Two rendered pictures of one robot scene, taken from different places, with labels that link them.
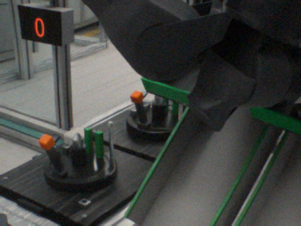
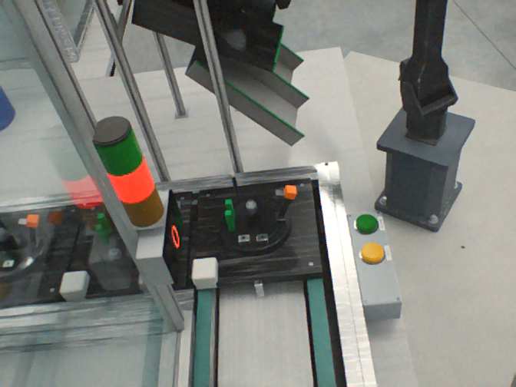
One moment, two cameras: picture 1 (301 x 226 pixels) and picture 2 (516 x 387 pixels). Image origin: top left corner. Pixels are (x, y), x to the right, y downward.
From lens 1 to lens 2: 140 cm
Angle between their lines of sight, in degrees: 87
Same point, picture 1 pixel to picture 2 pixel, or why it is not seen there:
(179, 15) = not seen: outside the picture
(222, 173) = (254, 92)
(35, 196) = (310, 225)
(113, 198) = (268, 187)
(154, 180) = (276, 121)
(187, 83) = (260, 52)
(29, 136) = (210, 358)
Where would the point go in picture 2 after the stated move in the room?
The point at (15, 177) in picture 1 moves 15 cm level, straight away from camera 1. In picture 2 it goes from (303, 259) to (259, 322)
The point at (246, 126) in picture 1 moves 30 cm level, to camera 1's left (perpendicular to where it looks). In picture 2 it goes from (226, 74) to (308, 148)
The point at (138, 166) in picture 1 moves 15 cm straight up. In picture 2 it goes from (213, 206) to (197, 153)
